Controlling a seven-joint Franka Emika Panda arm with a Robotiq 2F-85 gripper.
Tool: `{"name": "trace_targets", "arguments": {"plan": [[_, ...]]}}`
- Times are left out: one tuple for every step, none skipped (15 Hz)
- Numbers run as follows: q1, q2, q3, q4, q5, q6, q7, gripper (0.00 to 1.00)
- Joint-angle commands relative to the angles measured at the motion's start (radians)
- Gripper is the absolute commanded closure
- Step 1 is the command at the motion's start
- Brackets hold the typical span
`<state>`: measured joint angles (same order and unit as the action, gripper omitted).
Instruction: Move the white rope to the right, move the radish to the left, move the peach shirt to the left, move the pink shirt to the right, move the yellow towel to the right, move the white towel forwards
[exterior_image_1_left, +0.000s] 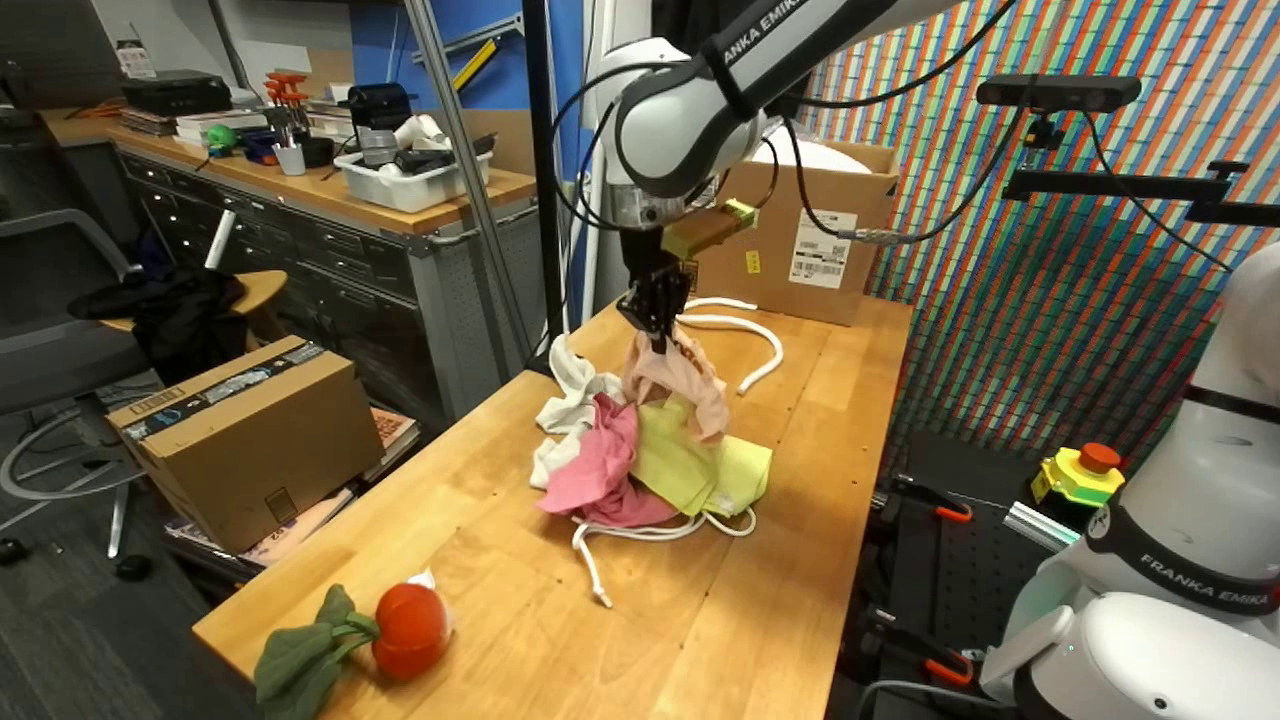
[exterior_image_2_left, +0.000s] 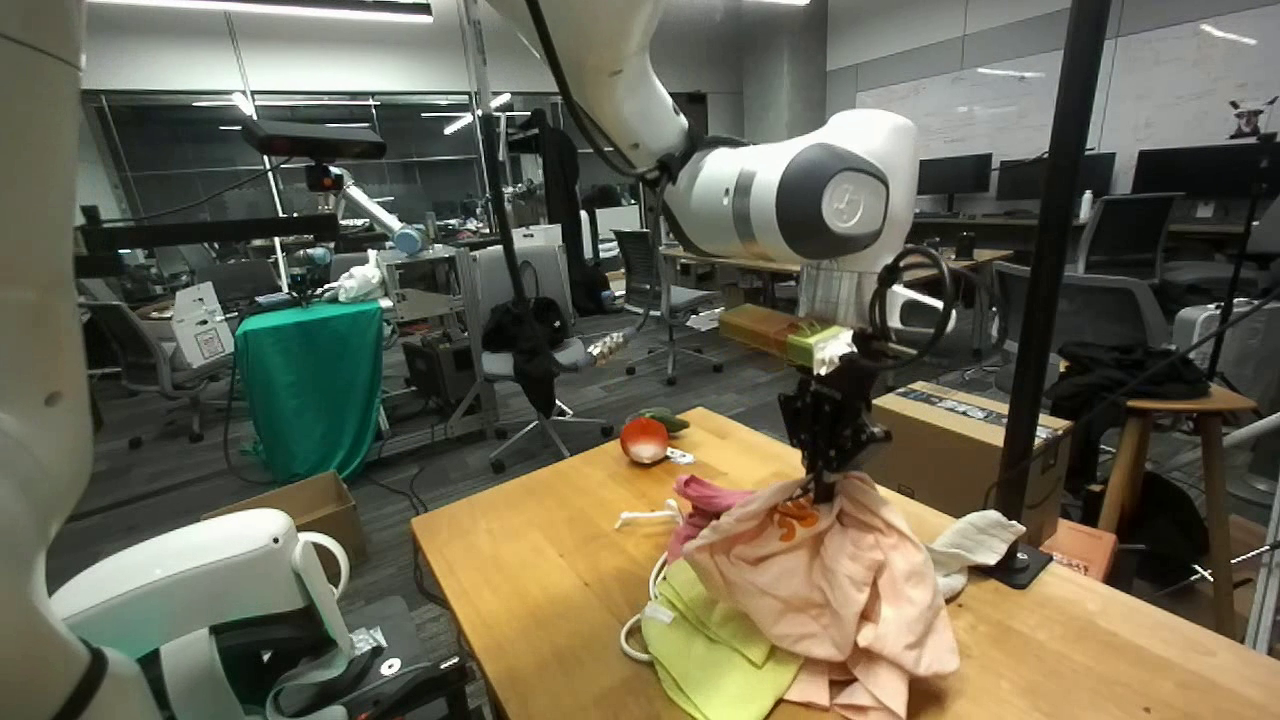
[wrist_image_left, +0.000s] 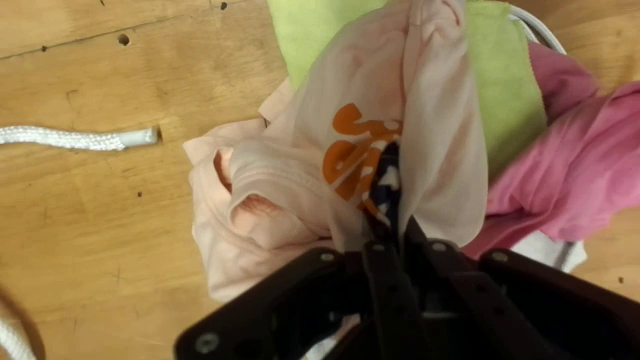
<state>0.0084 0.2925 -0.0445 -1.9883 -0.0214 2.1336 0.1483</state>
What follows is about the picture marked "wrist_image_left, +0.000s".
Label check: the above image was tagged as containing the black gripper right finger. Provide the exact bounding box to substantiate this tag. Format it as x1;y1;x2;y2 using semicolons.
401;216;640;360

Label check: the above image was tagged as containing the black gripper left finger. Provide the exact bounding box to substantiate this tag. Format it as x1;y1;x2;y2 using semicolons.
175;219;404;360

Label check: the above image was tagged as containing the peach shirt with orange print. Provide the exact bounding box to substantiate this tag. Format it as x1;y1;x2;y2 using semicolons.
182;0;492;307

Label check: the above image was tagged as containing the pink cloth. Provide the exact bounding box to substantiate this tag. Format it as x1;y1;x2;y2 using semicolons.
462;43;640;262

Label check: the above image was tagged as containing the white rope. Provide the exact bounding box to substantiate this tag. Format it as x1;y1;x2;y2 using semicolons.
0;123;162;360

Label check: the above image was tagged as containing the white cloth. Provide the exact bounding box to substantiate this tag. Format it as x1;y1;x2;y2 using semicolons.
509;228;588;277

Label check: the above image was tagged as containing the yellow-green cloth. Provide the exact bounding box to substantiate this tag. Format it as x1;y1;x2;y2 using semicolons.
267;0;548;183

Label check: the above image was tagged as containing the white drawstring cord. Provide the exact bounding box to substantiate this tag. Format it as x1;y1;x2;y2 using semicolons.
506;2;568;56

